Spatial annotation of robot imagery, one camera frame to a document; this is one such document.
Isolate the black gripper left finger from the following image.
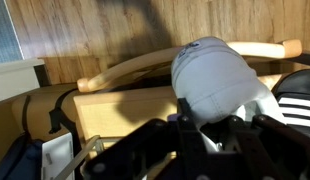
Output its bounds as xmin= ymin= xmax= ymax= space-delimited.
xmin=84 ymin=98 xmax=209 ymax=180

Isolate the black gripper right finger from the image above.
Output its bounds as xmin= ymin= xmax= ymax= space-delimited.
xmin=226 ymin=115 xmax=310 ymax=180

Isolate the white sneaker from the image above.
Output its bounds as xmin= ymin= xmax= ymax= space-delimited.
xmin=170 ymin=36 xmax=287 ymax=153

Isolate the black striped shoe on table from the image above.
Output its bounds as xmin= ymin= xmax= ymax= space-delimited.
xmin=272 ymin=69 xmax=310 ymax=137

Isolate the grey metal shoe rack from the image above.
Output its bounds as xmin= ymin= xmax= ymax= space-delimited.
xmin=51 ymin=135 xmax=120 ymax=180

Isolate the wooden chair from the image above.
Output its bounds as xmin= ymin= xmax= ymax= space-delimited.
xmin=77 ymin=37 xmax=302 ymax=92

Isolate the white box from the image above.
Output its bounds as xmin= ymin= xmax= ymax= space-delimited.
xmin=41 ymin=133 xmax=74 ymax=180

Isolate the dark blue backpack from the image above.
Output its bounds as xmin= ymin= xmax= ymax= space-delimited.
xmin=0 ymin=134 xmax=43 ymax=180

